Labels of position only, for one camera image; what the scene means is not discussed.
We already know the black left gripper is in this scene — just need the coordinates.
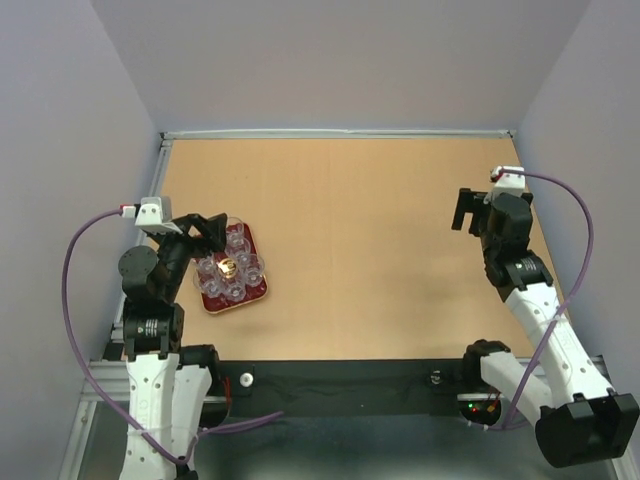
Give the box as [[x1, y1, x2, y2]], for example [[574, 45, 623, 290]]
[[147, 211, 227, 298]]

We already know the clear glass lone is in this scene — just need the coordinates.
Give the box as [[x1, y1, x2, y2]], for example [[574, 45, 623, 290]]
[[226, 238, 253, 266]]

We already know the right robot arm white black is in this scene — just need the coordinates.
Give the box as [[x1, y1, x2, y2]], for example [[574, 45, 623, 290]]
[[452, 188, 639, 468]]

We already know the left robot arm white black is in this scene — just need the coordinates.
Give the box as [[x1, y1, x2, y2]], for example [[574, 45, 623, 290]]
[[118, 214, 228, 479]]

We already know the red tray with gold rim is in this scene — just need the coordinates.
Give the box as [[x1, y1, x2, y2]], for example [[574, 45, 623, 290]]
[[198, 222, 268, 315]]

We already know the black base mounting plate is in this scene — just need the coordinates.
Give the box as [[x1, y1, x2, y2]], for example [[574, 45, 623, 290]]
[[206, 359, 500, 419]]

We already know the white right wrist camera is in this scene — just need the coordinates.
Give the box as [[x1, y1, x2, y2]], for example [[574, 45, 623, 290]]
[[484, 166, 526, 204]]

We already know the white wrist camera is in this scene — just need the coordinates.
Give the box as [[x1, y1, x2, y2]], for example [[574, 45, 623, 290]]
[[484, 166, 526, 204], [120, 196, 181, 235]]

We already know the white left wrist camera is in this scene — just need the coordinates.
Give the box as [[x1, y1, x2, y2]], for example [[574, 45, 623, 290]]
[[120, 196, 181, 235]]

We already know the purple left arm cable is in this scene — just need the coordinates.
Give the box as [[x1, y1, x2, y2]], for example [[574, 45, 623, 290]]
[[60, 209, 286, 464]]

